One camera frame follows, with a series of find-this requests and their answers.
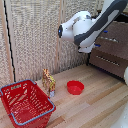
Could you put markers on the red basket with blue rim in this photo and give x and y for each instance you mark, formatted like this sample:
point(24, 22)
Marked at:
point(26, 105)

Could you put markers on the brown drawer cabinet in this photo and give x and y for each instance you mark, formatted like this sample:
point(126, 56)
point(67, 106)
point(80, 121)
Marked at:
point(106, 60)

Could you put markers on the red bowl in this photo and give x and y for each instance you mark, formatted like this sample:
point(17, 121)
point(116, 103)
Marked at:
point(75, 88)

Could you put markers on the toy giraffe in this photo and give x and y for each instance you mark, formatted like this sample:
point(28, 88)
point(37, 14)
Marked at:
point(49, 81)

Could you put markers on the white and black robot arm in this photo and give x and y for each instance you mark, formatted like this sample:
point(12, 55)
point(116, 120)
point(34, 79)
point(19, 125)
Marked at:
point(80, 28)

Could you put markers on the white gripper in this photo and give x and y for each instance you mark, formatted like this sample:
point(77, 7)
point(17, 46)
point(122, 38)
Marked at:
point(87, 48)

